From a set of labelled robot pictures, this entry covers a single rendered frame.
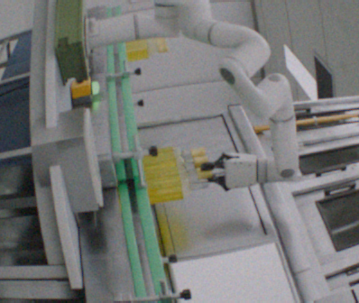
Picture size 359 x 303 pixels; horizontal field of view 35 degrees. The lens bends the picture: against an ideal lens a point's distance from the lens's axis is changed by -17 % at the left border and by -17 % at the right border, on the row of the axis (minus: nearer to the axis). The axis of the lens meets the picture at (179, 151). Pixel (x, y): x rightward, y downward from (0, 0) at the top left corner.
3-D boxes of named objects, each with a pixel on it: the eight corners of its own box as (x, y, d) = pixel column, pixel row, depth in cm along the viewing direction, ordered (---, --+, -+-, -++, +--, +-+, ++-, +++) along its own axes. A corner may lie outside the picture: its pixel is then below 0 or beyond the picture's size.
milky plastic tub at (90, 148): (74, 214, 169) (104, 210, 170) (57, 140, 158) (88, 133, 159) (73, 180, 184) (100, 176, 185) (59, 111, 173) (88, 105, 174)
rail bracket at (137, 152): (119, 193, 190) (162, 187, 190) (109, 141, 181) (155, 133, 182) (118, 188, 192) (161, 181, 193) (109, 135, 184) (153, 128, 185)
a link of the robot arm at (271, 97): (257, 87, 190) (226, 116, 184) (243, 33, 175) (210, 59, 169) (299, 107, 181) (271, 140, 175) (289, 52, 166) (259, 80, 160)
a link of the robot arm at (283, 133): (266, 101, 185) (275, 151, 200) (267, 133, 176) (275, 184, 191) (293, 100, 183) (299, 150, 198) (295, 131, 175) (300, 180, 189)
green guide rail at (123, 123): (113, 160, 189) (141, 155, 190) (113, 156, 189) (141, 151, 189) (106, 9, 341) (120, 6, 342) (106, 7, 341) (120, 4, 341)
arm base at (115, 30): (84, 41, 177) (135, 31, 178) (84, 9, 181) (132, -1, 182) (87, 60, 192) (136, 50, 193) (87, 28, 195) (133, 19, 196)
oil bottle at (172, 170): (120, 198, 200) (190, 188, 202) (116, 183, 197) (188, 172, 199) (118, 188, 205) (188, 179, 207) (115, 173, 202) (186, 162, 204)
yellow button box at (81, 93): (71, 105, 219) (91, 101, 219) (69, 87, 215) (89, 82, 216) (72, 97, 225) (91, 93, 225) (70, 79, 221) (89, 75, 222)
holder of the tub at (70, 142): (77, 228, 172) (103, 226, 172) (56, 141, 158) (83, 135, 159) (75, 196, 187) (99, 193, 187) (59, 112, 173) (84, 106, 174)
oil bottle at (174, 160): (118, 188, 205) (188, 177, 207) (115, 172, 202) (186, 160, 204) (117, 178, 210) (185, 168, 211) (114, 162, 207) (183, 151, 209)
